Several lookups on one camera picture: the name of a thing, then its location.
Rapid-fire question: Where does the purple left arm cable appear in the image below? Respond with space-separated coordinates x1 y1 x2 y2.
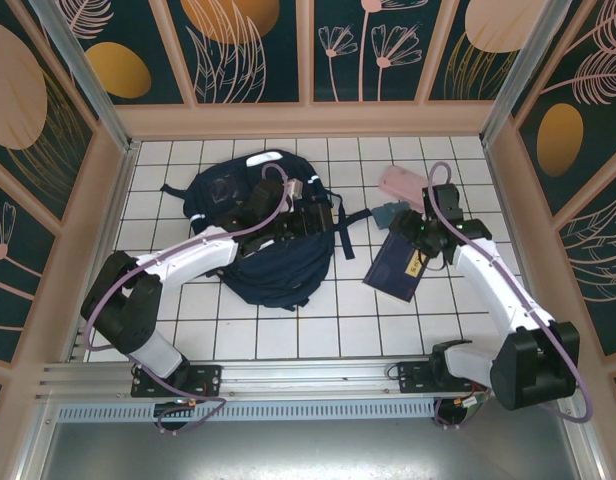
82 162 292 435

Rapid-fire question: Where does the aluminium mounting rail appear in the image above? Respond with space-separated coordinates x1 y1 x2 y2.
35 353 582 401

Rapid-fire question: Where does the navy blue backpack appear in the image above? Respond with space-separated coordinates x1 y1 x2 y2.
160 149 375 312

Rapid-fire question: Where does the aluminium corner post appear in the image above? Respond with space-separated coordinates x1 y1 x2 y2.
479 0 573 149
27 0 140 156

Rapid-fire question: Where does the small teal notebook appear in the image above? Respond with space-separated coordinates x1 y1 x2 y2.
371 201 413 232

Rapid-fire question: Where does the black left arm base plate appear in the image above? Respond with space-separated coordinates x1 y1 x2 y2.
131 364 223 399

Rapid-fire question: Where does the pink pencil case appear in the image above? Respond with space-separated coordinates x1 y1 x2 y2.
379 164 430 214

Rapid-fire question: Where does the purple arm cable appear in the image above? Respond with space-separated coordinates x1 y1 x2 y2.
82 162 292 435
427 160 595 431

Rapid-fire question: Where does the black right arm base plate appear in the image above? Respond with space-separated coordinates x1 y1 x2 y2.
396 360 489 396

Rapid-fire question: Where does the navy book with yellow label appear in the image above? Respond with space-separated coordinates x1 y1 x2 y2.
363 232 433 304

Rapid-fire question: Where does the aluminium side rail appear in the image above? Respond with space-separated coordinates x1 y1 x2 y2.
65 142 142 362

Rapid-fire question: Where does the slotted grey cable duct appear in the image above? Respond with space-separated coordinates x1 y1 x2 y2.
55 399 439 424

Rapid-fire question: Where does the small green circuit board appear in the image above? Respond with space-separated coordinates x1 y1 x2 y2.
452 393 489 416

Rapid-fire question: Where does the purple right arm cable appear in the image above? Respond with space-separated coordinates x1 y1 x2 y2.
427 160 595 431

